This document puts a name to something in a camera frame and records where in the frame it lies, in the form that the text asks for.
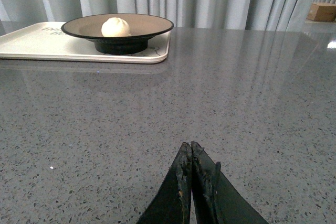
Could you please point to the beige plate with black rim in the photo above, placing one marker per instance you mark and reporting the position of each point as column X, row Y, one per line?
column 142, row 27

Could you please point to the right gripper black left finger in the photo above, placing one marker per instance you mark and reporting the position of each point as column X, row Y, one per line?
column 172, row 203

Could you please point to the brown cardboard box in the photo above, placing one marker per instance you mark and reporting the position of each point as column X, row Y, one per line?
column 322, row 12

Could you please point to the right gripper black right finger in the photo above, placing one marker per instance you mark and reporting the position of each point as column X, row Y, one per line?
column 215, row 199

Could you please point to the white steamed bun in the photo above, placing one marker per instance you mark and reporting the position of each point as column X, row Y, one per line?
column 115, row 27

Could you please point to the white rectangular serving tray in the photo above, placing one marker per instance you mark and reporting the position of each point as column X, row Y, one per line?
column 46, row 41

